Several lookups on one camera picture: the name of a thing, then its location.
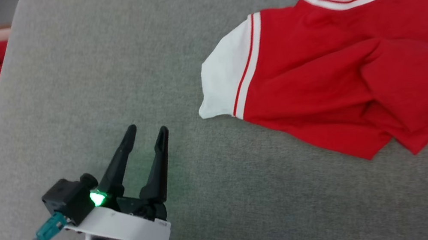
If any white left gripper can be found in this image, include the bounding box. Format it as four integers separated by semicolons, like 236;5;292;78
50;119;187;240

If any teal cable connector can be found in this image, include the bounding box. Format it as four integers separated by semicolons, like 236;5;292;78
24;211;70;240

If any red and white shirt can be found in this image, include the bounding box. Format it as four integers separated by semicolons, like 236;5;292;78
181;0;428;189

